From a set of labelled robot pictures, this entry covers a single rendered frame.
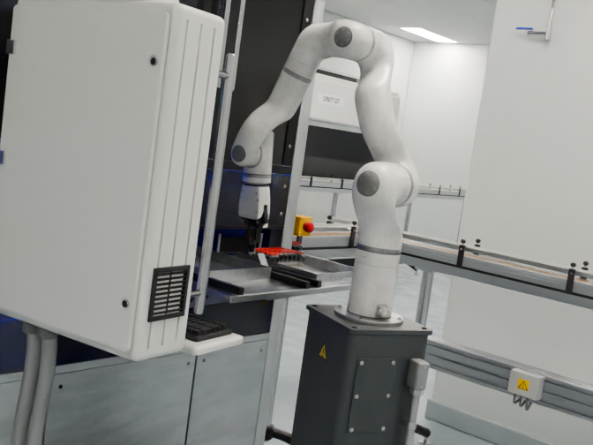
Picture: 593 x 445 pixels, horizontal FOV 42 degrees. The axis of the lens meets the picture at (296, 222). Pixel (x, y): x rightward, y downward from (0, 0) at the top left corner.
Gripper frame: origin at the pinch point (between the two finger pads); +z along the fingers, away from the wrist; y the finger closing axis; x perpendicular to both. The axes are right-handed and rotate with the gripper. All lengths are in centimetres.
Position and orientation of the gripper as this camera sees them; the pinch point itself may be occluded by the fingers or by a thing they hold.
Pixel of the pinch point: (252, 235)
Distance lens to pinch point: 235.2
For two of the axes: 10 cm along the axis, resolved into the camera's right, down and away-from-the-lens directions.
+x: 7.5, -0.2, 6.6
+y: 6.6, 1.4, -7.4
